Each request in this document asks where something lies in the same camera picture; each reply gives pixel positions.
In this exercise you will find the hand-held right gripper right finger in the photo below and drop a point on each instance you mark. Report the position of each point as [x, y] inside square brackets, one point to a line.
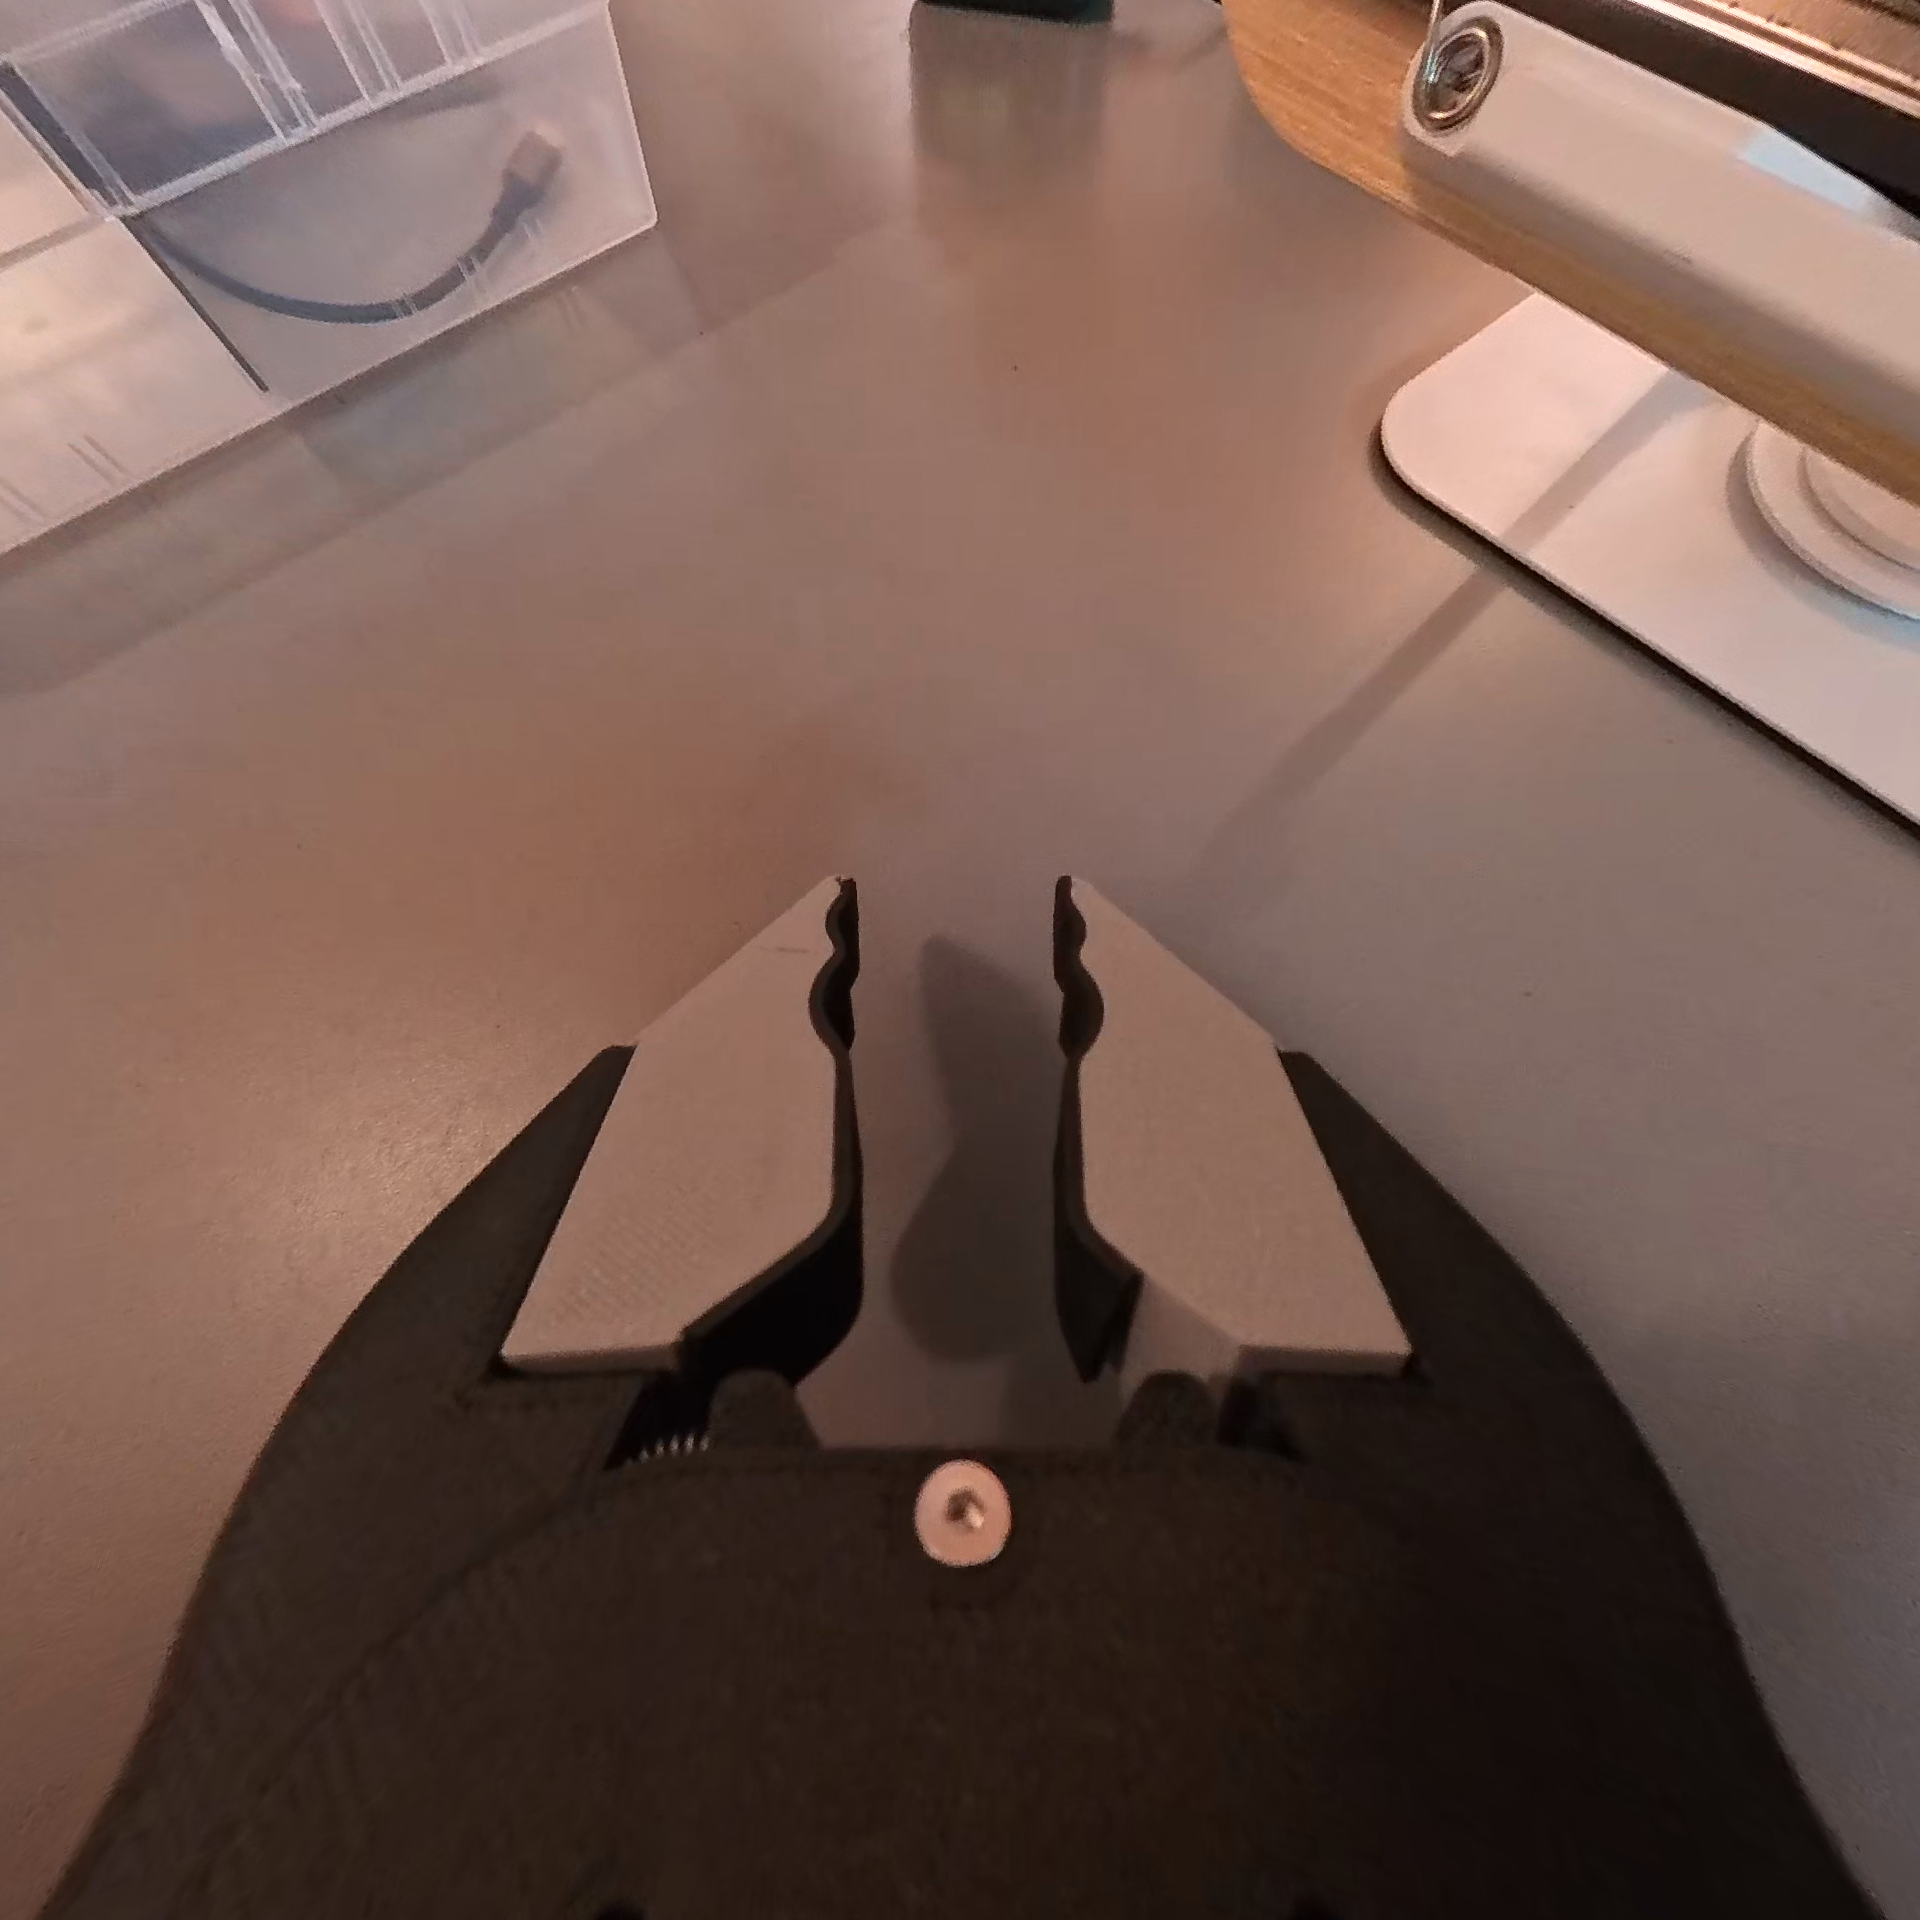
[1230, 1185]

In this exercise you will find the white stand base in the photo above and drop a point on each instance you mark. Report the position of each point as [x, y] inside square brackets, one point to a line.
[1575, 494]

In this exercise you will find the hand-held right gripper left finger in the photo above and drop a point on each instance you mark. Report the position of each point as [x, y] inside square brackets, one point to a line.
[706, 1185]

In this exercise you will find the clear plastic organizer box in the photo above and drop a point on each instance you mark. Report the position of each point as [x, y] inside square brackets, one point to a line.
[570, 90]

